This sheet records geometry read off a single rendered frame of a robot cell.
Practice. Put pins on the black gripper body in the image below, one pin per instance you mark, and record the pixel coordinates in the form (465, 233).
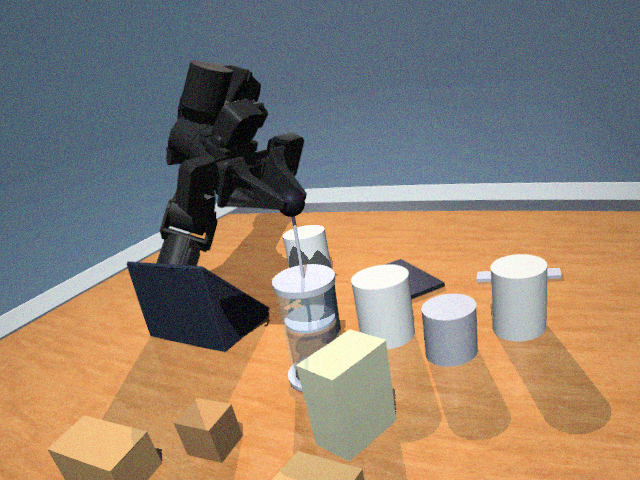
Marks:
(203, 170)

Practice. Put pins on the light grey flat bar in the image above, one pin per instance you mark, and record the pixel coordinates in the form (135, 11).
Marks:
(484, 276)

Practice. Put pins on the grey cylinder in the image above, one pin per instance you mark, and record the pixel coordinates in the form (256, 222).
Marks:
(383, 304)
(313, 246)
(519, 297)
(450, 329)

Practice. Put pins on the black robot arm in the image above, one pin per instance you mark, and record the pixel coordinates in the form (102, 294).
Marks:
(227, 99)

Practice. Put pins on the tan box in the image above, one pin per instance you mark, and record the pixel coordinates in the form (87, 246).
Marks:
(93, 449)
(303, 466)

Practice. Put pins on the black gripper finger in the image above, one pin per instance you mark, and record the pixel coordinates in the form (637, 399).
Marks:
(239, 188)
(277, 176)

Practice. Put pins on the glass french press with black knob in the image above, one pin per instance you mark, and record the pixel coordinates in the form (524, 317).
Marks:
(307, 301)

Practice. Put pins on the tan cube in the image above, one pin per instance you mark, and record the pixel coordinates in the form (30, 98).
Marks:
(208, 429)

